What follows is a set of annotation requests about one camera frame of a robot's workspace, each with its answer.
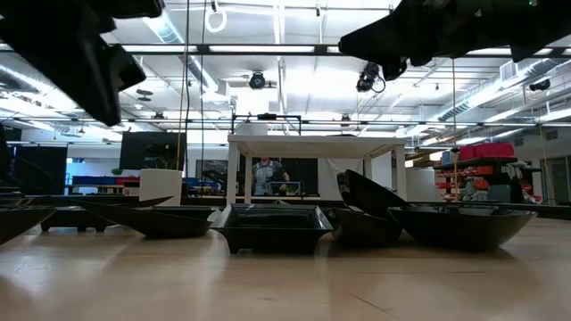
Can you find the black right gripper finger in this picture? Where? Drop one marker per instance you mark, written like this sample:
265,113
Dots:
394,68
392,33

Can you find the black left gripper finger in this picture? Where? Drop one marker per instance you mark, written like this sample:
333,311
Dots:
85,84
105,80

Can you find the black teardrop mini plate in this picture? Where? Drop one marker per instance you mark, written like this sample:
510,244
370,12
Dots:
156,225
366,191
366,232

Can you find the black square mini plate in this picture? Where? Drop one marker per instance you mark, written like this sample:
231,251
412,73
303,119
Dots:
62,219
272,234

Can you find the black overhead light bar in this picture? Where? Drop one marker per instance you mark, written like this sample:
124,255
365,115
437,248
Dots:
321,50

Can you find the black display screen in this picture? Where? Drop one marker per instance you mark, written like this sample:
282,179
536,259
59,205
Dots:
134,149

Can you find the dark partition panel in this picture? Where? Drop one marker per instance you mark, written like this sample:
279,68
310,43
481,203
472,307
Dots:
40,169

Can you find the small green plant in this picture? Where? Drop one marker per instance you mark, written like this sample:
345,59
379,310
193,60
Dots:
163,162

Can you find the white perforated riser shelf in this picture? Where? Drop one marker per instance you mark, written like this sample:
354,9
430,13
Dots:
312,146

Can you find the white plant pot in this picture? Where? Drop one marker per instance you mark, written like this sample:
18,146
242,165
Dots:
160,185

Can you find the red storage bin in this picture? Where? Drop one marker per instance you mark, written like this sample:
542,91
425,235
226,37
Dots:
490,150

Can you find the white hanging cloth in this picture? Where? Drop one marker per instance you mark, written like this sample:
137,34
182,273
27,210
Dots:
330,178

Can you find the storage rack with orange bins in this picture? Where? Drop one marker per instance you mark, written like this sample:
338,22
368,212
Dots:
482,183

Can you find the clear glass tank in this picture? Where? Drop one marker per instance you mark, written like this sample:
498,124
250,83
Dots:
292,189

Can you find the person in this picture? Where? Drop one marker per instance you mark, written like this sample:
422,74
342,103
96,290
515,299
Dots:
267,176

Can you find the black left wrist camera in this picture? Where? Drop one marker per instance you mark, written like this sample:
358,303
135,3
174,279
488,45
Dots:
131,67

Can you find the black aluminium table frame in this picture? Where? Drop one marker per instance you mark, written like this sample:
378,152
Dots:
555,210

